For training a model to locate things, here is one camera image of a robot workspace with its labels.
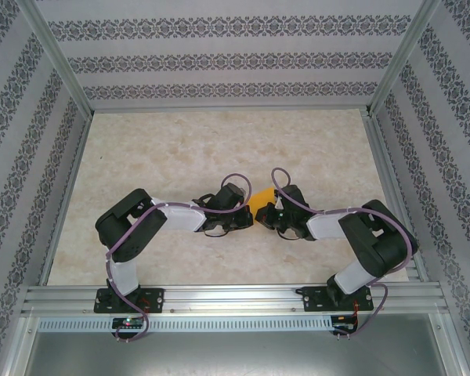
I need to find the aluminium side rail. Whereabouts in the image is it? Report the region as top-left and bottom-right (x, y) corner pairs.
(38, 113), (94, 287)
(362, 111), (430, 284)

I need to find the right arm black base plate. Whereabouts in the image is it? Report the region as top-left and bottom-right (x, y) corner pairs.
(303, 284), (375, 313)

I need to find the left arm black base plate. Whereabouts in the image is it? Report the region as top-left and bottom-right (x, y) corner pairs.
(93, 287), (165, 314)

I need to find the aluminium mounting rail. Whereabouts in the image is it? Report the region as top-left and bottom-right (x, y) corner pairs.
(21, 282), (450, 316)

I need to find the orange square cloth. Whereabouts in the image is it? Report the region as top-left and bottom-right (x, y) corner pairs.
(247, 187), (277, 215)

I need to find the slotted grey cable duct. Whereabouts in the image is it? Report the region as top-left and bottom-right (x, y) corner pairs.
(37, 315), (334, 333)

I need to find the aluminium back rail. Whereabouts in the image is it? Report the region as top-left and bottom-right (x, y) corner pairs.
(89, 104), (371, 115)

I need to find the aluminium frame post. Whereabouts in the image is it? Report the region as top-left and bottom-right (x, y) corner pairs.
(17, 0), (95, 118)
(366, 0), (442, 118)

